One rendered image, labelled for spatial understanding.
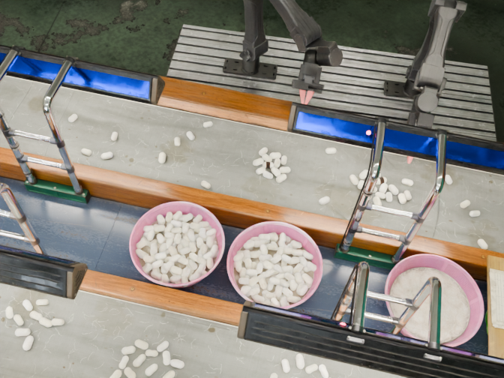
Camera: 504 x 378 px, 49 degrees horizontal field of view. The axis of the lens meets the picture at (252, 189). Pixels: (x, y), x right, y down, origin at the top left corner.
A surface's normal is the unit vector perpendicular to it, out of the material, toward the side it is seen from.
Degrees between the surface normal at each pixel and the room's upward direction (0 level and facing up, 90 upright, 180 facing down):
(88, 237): 0
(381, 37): 0
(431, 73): 31
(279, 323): 58
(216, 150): 0
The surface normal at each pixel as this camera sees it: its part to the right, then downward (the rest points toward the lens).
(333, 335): -0.16, 0.37
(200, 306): 0.04, -0.55
